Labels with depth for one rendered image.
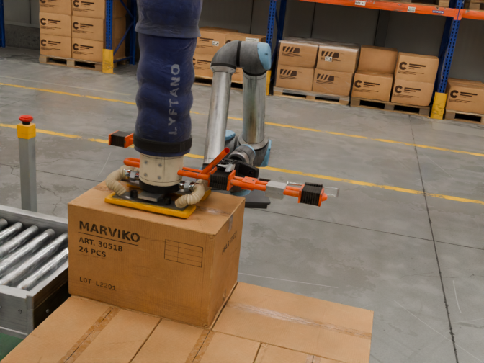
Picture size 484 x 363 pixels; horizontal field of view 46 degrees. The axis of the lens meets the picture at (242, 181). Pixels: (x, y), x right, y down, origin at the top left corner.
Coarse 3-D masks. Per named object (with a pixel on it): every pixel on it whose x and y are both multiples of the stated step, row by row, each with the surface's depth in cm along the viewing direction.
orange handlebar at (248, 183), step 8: (128, 160) 229; (136, 160) 230; (184, 168) 226; (192, 176) 221; (200, 176) 220; (232, 184) 218; (240, 184) 217; (248, 184) 216; (256, 184) 216; (264, 184) 219; (288, 192) 213; (296, 192) 213
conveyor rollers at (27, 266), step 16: (0, 224) 287; (16, 224) 287; (0, 240) 273; (16, 240) 272; (32, 240) 273; (48, 240) 281; (64, 240) 278; (0, 256) 260; (16, 256) 258; (32, 256) 258; (48, 256) 266; (64, 256) 263; (0, 272) 247; (16, 272) 245; (48, 272) 251
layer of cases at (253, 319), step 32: (256, 288) 251; (64, 320) 217; (96, 320) 219; (128, 320) 220; (160, 320) 223; (224, 320) 226; (256, 320) 229; (288, 320) 231; (320, 320) 233; (352, 320) 235; (32, 352) 198; (64, 352) 199; (96, 352) 201; (128, 352) 202; (160, 352) 204; (192, 352) 206; (224, 352) 207; (256, 352) 210; (288, 352) 211; (320, 352) 213; (352, 352) 214
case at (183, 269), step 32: (96, 192) 232; (96, 224) 219; (128, 224) 215; (160, 224) 211; (192, 224) 212; (224, 224) 216; (96, 256) 224; (128, 256) 220; (160, 256) 216; (192, 256) 212; (224, 256) 225; (96, 288) 229; (128, 288) 224; (160, 288) 220; (192, 288) 216; (224, 288) 235; (192, 320) 220
